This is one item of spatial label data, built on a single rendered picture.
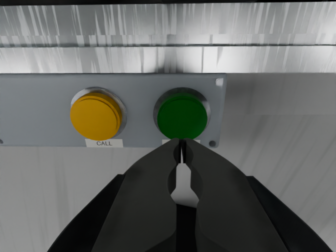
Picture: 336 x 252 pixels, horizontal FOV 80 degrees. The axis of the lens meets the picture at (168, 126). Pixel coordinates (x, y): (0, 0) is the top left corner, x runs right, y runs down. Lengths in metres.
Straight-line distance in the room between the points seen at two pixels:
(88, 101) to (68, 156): 0.20
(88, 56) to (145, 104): 0.06
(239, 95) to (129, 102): 0.16
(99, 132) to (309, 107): 0.27
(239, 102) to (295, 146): 0.11
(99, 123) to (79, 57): 0.05
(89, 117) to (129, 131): 0.04
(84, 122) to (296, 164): 0.31
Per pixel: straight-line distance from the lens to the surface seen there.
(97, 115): 0.17
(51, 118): 0.20
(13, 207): 0.50
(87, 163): 0.35
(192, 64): 0.16
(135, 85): 0.16
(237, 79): 0.27
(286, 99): 0.31
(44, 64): 0.19
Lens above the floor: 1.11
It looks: 63 degrees down
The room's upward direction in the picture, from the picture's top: 176 degrees counter-clockwise
